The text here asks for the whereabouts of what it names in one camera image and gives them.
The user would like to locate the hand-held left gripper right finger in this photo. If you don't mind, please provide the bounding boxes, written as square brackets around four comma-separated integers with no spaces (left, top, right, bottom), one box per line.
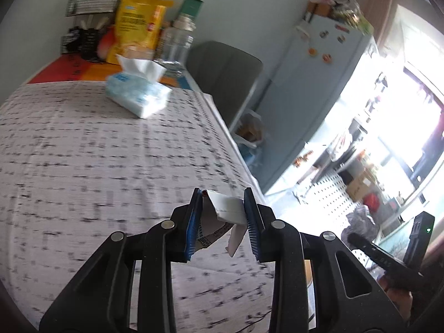
[243,187,407,333]

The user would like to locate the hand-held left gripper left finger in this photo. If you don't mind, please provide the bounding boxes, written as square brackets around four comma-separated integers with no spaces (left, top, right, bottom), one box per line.
[39,187,205,333]

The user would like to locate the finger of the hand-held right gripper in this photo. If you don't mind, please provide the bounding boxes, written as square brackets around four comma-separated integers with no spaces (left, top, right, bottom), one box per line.
[348,232,424,289]

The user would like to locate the white paper carton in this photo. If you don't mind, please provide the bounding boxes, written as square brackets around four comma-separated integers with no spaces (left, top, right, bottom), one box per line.
[195,189,248,258]

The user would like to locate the person's right hand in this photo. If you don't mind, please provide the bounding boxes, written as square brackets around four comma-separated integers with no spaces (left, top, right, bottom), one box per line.
[384,277,414,323]

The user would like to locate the large cardboard box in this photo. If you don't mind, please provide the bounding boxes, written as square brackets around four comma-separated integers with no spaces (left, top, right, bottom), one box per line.
[346,169,377,202]

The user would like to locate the white pegboard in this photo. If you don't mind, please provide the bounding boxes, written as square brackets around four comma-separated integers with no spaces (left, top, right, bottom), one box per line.
[301,171,380,269]

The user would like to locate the plastic bag with waste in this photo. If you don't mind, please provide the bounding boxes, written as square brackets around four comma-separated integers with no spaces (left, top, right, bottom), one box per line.
[235,109,266,150]

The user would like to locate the light blue refrigerator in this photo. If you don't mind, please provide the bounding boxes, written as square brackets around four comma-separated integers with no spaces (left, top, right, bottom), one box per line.
[249,24,379,195]

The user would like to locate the blue white tissue pack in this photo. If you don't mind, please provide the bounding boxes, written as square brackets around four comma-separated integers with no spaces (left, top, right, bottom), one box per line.
[105,54,173,119]

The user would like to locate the grey chair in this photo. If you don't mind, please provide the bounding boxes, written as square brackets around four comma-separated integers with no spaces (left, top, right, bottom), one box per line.
[185,41,265,130]

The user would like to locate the clear glass jar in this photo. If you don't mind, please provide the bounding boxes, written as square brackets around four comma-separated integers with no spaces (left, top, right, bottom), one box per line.
[160,14,195,66]

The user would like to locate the red peach toy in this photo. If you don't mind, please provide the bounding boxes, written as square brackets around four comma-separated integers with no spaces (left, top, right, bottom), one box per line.
[97,27,117,59]

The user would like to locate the yellow snack bag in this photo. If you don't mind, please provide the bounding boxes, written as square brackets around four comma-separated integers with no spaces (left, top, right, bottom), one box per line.
[105,0,175,65]

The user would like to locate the red orange table mat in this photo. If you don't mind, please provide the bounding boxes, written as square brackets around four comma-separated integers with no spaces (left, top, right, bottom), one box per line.
[26,55,190,88]

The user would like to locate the green box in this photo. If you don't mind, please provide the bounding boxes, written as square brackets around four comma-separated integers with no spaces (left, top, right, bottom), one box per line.
[177,0,205,20]

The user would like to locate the brown cardboard box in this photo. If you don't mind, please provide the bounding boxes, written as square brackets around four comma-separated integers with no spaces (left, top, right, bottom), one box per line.
[305,0,334,21]

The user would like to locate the shiny snack packets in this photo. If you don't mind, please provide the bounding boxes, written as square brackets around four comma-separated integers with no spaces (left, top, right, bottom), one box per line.
[329,0,375,36]

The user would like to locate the pink curtain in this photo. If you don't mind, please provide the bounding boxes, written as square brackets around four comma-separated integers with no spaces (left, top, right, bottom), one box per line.
[367,0,403,44]

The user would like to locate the black wire rack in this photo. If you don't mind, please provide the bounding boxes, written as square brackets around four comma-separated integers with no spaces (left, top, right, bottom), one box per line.
[60,0,120,60]

